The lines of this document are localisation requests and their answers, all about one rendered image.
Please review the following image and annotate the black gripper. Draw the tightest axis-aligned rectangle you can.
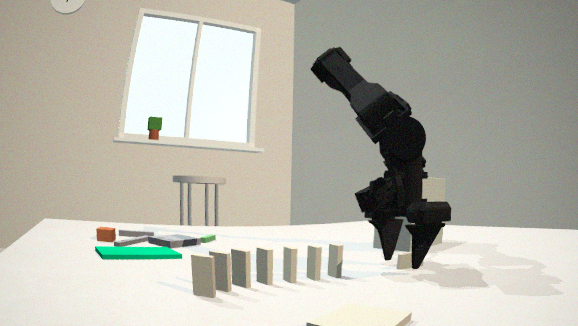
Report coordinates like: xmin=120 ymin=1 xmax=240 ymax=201
xmin=364 ymin=165 xmax=452 ymax=269

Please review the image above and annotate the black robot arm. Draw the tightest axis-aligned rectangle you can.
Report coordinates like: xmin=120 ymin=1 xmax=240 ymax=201
xmin=311 ymin=47 xmax=426 ymax=213

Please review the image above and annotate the orange block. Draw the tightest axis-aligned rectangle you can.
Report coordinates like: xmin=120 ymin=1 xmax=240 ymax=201
xmin=96 ymin=227 xmax=116 ymax=243

